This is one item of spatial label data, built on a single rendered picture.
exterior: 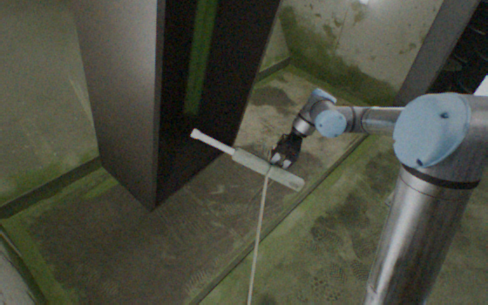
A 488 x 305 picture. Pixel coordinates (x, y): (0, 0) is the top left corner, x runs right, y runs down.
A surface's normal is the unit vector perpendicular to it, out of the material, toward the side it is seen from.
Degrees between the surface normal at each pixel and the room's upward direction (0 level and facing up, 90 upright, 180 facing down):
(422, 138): 83
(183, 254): 0
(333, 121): 76
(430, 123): 83
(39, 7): 57
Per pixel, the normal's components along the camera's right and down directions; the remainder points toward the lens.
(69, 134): 0.65, 0.03
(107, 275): 0.07, -0.72
